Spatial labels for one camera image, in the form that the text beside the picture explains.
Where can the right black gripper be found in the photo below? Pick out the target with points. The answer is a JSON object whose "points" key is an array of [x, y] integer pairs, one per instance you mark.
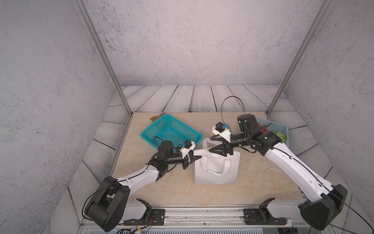
{"points": [[223, 148]]}

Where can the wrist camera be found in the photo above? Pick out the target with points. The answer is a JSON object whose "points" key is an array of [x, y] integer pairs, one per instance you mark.
{"points": [[222, 130], [187, 146]]}

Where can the green brown snack packet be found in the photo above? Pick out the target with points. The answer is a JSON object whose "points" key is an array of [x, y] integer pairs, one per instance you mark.
{"points": [[154, 118]]}

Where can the right aluminium frame post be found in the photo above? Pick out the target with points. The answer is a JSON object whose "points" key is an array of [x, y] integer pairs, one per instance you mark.
{"points": [[313, 29]]}

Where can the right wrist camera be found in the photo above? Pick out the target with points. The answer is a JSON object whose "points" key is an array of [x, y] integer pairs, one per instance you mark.
{"points": [[222, 130]]}

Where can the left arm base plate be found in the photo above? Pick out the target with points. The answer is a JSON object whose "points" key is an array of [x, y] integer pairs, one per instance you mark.
{"points": [[154, 217]]}

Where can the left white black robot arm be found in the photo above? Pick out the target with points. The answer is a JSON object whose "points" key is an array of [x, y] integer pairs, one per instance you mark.
{"points": [[109, 205]]}

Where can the aluminium frame post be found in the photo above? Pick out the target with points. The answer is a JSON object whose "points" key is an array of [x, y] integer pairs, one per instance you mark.
{"points": [[101, 52], [313, 29]]}

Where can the red cherry tomatoes bunch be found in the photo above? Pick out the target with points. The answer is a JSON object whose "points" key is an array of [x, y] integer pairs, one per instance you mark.
{"points": [[264, 127]]}

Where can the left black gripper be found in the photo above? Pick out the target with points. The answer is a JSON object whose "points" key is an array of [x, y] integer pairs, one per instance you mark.
{"points": [[184, 162]]}

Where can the left aluminium frame post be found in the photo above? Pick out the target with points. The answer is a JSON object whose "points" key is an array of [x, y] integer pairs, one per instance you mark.
{"points": [[101, 52]]}

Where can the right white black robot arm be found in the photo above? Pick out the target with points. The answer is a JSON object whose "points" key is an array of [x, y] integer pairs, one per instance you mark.
{"points": [[323, 202]]}

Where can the green lettuce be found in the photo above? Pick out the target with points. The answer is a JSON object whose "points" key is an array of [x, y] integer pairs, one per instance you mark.
{"points": [[282, 136]]}

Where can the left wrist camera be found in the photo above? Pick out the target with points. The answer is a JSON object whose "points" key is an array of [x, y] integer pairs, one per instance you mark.
{"points": [[187, 146]]}

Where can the teal plastic basket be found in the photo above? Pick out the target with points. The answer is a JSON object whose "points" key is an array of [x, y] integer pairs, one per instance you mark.
{"points": [[170, 128]]}

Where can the light blue plastic basket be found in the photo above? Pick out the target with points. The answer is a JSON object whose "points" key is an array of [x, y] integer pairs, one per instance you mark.
{"points": [[275, 127]]}

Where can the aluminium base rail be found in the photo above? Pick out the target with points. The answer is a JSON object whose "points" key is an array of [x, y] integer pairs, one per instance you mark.
{"points": [[212, 220]]}

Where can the white insulated delivery bag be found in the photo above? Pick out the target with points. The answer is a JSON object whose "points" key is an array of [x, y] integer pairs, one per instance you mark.
{"points": [[212, 168]]}

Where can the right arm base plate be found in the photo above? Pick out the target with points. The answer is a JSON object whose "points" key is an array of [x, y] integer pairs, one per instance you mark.
{"points": [[257, 217]]}

